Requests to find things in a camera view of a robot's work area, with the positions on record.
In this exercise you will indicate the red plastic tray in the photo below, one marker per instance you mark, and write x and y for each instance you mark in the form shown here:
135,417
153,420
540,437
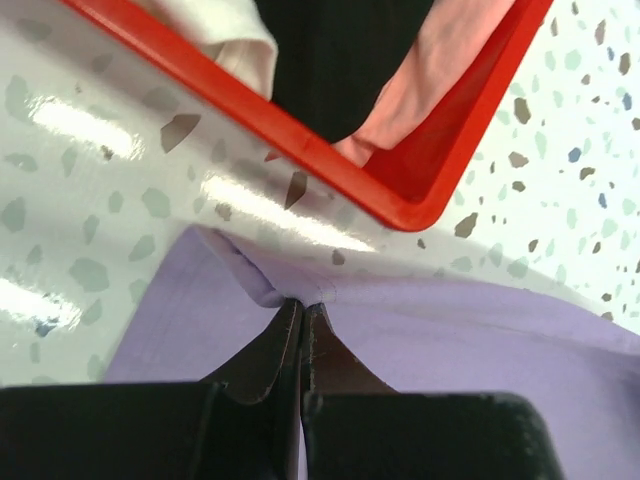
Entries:
406,188

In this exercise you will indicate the lavender t shirt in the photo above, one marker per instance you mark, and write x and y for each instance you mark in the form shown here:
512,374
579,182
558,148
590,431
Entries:
211,296

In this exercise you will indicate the light pink t shirt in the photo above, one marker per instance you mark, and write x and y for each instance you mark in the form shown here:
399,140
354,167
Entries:
449,40

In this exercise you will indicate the black t shirt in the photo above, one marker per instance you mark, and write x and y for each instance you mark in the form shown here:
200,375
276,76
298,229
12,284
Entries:
335,56

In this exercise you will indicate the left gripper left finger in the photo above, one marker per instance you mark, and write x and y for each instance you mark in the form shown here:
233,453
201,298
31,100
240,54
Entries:
239,422

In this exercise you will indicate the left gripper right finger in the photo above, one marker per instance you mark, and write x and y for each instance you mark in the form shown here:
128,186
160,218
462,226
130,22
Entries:
357,427

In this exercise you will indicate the white cream t shirt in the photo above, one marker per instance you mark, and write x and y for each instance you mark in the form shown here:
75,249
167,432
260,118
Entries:
229,32

